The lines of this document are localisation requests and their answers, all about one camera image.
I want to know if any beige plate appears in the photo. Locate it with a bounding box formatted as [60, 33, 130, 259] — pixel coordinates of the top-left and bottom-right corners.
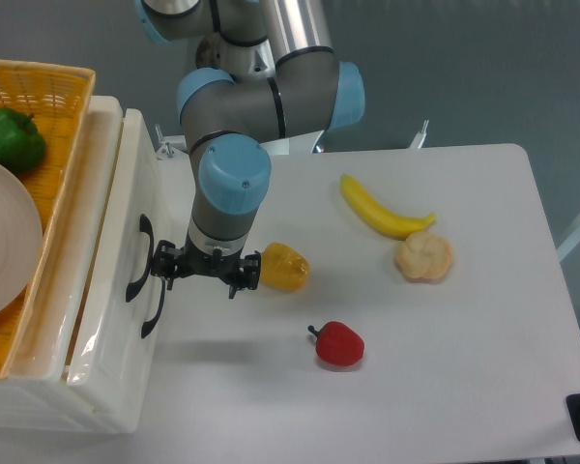
[0, 165, 43, 311]

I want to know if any red bell pepper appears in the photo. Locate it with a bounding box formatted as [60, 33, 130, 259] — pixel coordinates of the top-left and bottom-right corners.
[307, 321, 365, 367]

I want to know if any white drawer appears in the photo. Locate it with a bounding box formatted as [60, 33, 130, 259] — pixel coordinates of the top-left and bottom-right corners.
[67, 109, 171, 430]

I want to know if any yellow banana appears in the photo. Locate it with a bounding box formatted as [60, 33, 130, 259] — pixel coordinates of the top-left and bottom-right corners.
[339, 174, 436, 240]

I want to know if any black lower drawer handle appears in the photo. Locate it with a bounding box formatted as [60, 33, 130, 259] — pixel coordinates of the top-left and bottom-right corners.
[140, 277, 168, 339]

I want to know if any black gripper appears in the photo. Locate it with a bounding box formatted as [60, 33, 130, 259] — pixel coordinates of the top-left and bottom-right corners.
[151, 237, 262, 299]

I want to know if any white drawer cabinet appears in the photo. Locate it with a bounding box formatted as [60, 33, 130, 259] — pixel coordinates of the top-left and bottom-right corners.
[0, 97, 139, 433]

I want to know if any orange wicker basket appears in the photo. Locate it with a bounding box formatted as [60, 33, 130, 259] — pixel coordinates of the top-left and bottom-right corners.
[0, 59, 96, 380]

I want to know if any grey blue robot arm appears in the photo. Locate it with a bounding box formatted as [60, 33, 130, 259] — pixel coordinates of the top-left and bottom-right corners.
[135, 1, 365, 292]

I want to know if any black drawer handle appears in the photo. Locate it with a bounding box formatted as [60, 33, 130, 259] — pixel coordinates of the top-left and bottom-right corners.
[140, 277, 168, 339]
[125, 214, 155, 303]

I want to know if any round bread roll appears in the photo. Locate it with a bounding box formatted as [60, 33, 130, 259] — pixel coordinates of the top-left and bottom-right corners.
[394, 231, 454, 280]

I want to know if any black top drawer handle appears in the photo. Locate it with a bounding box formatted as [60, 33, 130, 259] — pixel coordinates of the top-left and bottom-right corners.
[125, 214, 155, 303]

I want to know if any green bell pepper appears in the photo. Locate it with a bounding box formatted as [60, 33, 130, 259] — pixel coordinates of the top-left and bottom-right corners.
[0, 107, 46, 174]

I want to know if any yellow bell pepper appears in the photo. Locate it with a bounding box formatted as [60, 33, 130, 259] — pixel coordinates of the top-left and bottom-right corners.
[260, 243, 310, 292]

